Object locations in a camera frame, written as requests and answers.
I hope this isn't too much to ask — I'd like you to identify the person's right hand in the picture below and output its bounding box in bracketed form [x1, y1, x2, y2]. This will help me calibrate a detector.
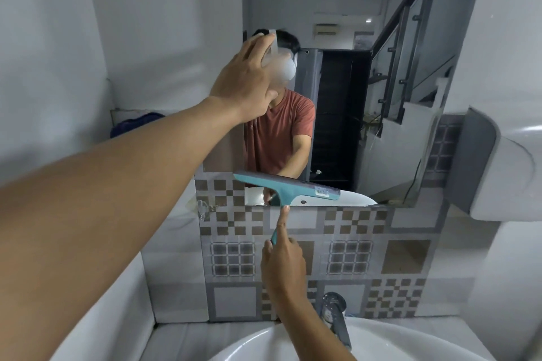
[260, 205, 317, 320]

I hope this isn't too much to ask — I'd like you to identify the person's left hand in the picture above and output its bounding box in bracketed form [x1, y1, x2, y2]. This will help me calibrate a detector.
[208, 32, 280, 123]

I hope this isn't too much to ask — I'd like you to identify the teal window squeegee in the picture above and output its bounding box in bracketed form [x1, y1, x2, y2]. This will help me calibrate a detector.
[232, 170, 342, 247]

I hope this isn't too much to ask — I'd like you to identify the person's right forearm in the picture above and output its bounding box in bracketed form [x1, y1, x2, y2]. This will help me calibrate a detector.
[276, 300, 357, 361]

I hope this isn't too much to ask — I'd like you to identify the person's left forearm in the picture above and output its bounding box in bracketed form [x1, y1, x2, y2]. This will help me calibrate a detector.
[0, 96, 248, 361]

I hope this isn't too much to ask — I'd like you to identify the chrome faucet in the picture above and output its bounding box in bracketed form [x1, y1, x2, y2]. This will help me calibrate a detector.
[320, 292, 353, 351]

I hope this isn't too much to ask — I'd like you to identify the blue cloth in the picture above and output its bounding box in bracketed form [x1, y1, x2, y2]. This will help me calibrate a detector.
[110, 113, 166, 140]

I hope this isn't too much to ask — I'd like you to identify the white ceramic sink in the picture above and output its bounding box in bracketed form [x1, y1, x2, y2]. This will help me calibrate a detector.
[207, 316, 542, 361]

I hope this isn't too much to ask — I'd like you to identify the wall mirror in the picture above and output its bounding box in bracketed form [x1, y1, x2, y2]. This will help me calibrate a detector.
[202, 0, 488, 209]

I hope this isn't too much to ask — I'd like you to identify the white wall-mounted appliance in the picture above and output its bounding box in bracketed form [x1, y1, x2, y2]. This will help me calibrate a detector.
[445, 104, 542, 223]

